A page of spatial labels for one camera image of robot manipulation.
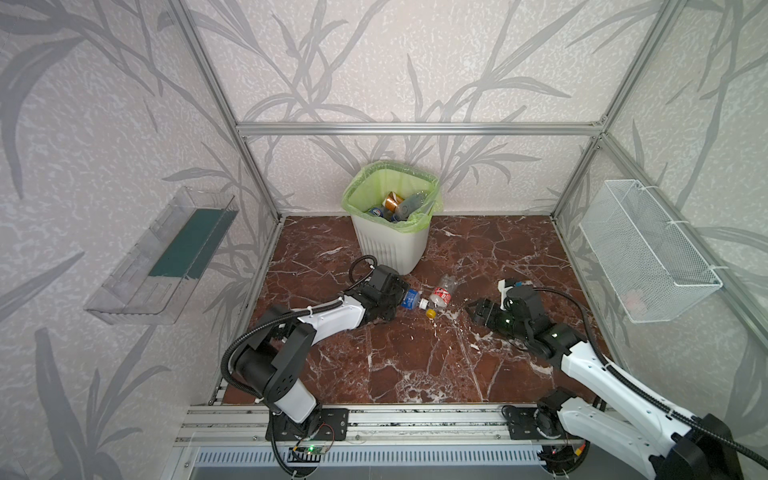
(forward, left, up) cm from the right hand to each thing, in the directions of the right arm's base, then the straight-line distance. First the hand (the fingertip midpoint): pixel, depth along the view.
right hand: (474, 303), depth 82 cm
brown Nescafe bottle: (+34, +23, +6) cm, 42 cm away
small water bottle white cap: (+5, +18, -7) cm, 20 cm away
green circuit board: (-33, +42, -12) cm, 54 cm away
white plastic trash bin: (+15, +23, +6) cm, 28 cm away
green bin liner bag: (+35, +31, +13) cm, 48 cm away
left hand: (+8, +17, -4) cm, 19 cm away
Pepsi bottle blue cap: (+31, +28, +5) cm, 42 cm away
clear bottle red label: (+6, +8, -7) cm, 12 cm away
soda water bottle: (+28, +18, +11) cm, 35 cm away
